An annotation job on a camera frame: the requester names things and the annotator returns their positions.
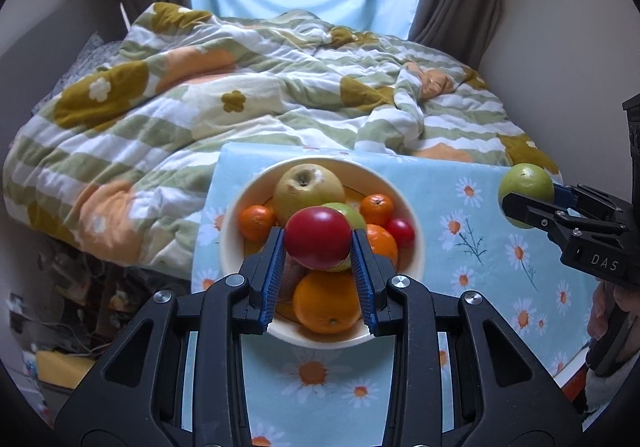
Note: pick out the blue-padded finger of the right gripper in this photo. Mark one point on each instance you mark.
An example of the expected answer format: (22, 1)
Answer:
(584, 202)

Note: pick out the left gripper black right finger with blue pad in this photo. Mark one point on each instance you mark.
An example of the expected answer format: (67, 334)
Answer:
(461, 375)

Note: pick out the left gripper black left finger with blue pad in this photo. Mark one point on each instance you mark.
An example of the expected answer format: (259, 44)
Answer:
(173, 376)

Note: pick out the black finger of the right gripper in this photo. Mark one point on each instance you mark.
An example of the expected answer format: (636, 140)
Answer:
(555, 221)

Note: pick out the green tomato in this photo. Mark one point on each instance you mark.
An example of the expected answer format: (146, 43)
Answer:
(355, 220)
(529, 180)

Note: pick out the large orange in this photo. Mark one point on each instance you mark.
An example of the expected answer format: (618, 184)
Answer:
(327, 303)

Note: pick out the orange tomato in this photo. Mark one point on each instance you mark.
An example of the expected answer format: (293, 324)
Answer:
(382, 243)

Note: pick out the brown kiwi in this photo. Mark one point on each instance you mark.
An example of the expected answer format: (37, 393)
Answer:
(292, 274)

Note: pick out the red cherry tomato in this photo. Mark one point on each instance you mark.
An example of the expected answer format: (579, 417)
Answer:
(402, 232)
(318, 238)

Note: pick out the small orange tangerine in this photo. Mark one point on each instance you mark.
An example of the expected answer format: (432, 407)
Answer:
(255, 223)
(377, 209)

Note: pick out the large yellow pear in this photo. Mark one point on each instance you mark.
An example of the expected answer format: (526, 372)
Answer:
(303, 186)

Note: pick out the person's right hand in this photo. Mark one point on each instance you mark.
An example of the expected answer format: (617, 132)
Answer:
(604, 298)

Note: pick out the blue daisy tablecloth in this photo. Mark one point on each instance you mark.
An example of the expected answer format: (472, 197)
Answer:
(338, 397)

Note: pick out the cream bowl with duck print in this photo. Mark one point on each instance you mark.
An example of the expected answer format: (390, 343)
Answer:
(359, 181)

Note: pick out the striped floral quilt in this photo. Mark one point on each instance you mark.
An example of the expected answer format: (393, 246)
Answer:
(118, 164)

